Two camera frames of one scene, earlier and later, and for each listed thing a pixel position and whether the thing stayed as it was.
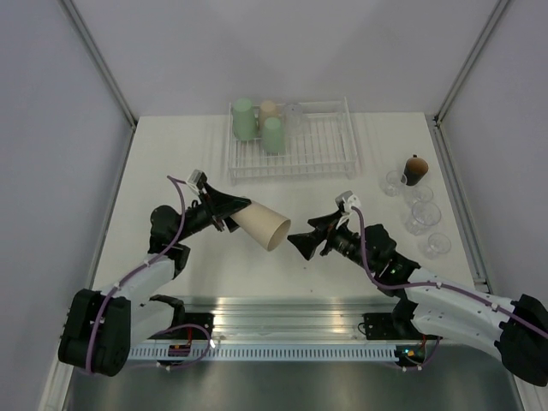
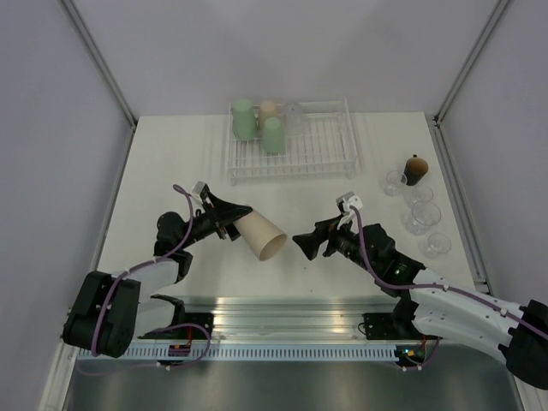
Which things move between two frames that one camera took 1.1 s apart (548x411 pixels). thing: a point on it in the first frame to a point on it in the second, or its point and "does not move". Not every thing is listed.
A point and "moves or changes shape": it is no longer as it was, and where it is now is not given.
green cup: (273, 139) does not move
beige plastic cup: (265, 225) moves or changes shape
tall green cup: (246, 120) does not move
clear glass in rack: (294, 119) does not move
